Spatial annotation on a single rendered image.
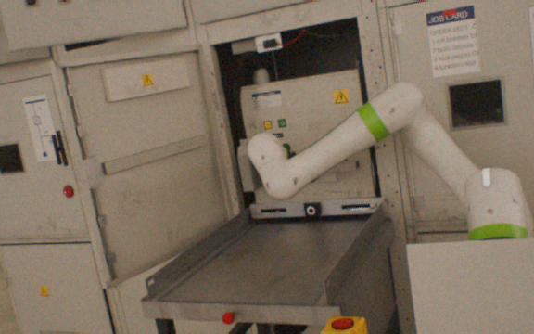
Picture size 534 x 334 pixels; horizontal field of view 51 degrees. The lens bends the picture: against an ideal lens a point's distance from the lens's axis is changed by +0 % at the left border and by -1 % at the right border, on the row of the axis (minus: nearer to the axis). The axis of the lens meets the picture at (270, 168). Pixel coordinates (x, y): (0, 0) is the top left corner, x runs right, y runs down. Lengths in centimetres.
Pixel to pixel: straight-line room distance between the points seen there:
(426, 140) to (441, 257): 58
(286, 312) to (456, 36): 101
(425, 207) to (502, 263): 82
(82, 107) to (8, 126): 104
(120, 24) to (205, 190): 69
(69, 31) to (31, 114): 73
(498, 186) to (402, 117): 37
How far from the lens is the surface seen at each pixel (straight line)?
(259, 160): 172
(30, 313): 321
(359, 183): 210
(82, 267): 283
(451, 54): 191
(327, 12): 201
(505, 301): 126
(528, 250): 122
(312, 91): 209
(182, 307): 168
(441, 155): 169
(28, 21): 215
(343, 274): 159
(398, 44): 193
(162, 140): 207
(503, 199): 139
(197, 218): 219
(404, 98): 162
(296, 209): 220
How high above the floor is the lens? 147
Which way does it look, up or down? 11 degrees down
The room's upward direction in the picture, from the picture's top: 10 degrees counter-clockwise
